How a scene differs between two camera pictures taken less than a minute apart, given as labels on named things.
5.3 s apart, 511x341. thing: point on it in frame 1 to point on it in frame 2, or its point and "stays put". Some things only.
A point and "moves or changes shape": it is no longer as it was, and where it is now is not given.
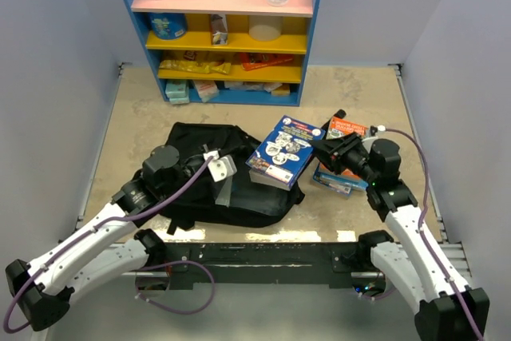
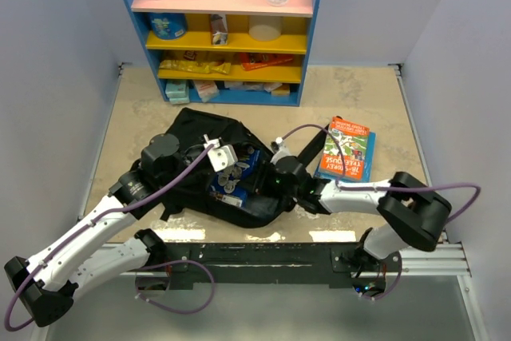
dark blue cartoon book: [281, 154] to [230, 184]
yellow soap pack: [282, 90] stays put
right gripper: [334, 152] to [259, 180]
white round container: [265, 28] stays put
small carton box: [219, 29] stays put
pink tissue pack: [206, 89] stays put
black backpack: [212, 186] moves or changes shape
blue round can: [168, 25] stays put
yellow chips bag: [221, 67] stays put
